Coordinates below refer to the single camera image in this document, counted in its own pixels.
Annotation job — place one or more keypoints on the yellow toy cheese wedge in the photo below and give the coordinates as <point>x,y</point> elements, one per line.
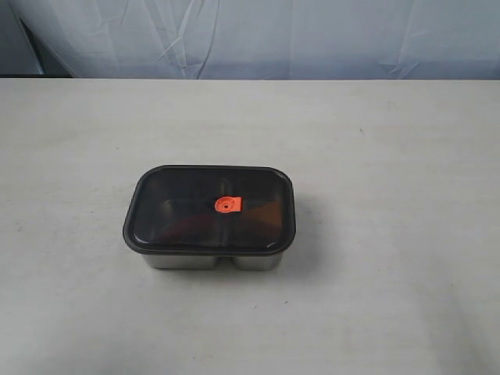
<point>269,215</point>

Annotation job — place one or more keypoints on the transparent lid orange seal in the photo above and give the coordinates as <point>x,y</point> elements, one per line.
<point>167,194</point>

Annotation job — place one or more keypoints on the steel two-compartment lunch box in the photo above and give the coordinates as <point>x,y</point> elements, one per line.
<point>208,262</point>

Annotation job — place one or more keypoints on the red toy sausage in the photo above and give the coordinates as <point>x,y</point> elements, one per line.
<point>193,229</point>

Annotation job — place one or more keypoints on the white backdrop cloth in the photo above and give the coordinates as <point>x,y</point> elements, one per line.
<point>254,40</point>

